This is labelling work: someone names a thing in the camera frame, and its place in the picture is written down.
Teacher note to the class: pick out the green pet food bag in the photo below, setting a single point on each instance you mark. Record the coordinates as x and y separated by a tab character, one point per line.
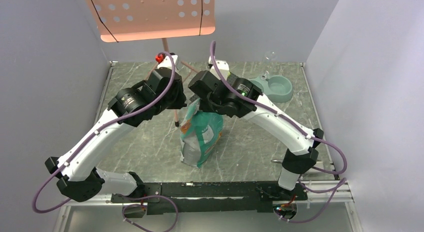
200	131

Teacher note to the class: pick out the metal food scoop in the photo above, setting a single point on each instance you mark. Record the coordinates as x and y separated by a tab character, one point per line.
319	164

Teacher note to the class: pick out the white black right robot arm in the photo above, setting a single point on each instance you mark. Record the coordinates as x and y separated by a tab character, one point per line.
243	99

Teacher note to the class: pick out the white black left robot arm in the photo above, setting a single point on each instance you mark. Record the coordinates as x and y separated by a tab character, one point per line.
80	179

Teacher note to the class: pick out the teal double pet bowl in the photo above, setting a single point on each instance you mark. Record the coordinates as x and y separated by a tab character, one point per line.
277	88

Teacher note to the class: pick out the pink music stand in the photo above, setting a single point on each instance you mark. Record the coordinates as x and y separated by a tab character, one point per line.
134	20

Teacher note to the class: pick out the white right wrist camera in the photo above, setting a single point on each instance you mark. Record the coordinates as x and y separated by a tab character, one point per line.
222	65

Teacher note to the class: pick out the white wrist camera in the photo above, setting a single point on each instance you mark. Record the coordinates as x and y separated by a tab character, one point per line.
164	61
222	65

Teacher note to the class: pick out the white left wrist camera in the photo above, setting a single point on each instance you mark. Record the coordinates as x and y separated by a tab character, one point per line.
164	61

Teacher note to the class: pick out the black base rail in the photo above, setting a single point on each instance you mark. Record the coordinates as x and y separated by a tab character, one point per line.
188	197

